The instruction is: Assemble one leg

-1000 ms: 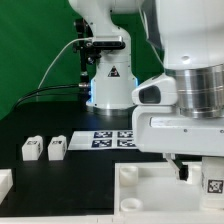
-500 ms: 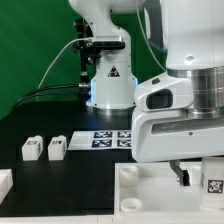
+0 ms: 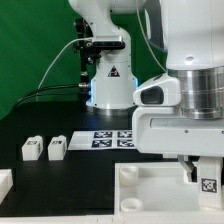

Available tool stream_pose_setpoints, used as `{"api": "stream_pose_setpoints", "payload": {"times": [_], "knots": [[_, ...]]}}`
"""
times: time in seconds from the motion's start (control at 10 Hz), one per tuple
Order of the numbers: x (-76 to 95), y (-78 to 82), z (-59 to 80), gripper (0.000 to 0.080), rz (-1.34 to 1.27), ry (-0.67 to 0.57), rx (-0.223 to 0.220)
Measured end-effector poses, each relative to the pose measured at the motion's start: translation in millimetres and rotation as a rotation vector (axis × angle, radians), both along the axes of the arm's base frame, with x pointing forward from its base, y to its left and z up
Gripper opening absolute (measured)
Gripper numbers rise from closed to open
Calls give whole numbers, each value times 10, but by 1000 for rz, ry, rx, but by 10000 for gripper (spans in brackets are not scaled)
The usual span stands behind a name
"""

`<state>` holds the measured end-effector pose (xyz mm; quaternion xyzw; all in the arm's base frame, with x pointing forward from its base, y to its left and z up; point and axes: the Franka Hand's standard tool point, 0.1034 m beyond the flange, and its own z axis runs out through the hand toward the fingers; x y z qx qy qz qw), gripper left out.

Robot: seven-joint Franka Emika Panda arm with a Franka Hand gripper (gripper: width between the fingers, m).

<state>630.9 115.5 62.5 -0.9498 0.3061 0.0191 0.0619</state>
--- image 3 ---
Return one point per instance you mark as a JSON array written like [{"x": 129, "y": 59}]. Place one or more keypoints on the white sheet with markers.
[{"x": 101, "y": 140}]

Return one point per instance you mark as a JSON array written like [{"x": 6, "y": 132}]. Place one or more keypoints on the white bracket left edge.
[{"x": 6, "y": 182}]

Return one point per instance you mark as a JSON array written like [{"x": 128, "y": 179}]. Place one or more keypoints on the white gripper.
[{"x": 163, "y": 131}]

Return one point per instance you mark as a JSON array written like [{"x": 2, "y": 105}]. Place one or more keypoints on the white front table rail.
[{"x": 152, "y": 218}]

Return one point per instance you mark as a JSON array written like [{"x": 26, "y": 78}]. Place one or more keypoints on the white square tabletop tray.
[{"x": 155, "y": 187}]

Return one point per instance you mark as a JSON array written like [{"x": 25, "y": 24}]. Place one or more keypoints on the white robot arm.
[{"x": 180, "y": 112}]

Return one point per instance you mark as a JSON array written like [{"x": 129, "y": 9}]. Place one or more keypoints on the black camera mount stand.
[{"x": 87, "y": 53}]

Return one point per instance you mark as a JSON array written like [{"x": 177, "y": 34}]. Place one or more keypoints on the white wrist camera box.
[{"x": 160, "y": 91}]

